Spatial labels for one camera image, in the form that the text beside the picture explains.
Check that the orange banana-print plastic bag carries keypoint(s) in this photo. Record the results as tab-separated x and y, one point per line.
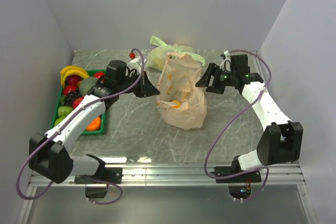
180	102

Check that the dark fake grape bunch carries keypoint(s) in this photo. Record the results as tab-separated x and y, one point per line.
71	97

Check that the aluminium mounting rail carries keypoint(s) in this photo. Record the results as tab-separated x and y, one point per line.
146	174

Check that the red fake apple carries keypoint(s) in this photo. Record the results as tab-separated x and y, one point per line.
76	102
99	74

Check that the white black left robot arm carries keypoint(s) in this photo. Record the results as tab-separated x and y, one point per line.
49	152

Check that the yellow fake banana bunch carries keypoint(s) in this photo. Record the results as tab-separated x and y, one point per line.
72	70

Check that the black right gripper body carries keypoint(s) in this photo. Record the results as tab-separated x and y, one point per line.
221	76

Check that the green fake apple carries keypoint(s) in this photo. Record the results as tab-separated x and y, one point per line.
64	111

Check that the green netted fake melon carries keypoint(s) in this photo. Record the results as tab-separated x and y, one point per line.
86	84

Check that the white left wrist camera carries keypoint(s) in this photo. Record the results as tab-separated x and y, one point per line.
135	64

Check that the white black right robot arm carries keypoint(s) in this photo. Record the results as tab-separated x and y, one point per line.
281	140

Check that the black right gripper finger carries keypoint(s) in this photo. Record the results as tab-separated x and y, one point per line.
205	80
215	86

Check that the red fake apple top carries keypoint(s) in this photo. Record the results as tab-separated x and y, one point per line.
99	74

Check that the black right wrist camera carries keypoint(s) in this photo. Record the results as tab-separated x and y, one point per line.
239	62

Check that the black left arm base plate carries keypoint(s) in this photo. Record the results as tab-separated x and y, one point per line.
107	174

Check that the fake orange in tray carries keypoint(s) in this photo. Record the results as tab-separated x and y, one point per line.
95	125

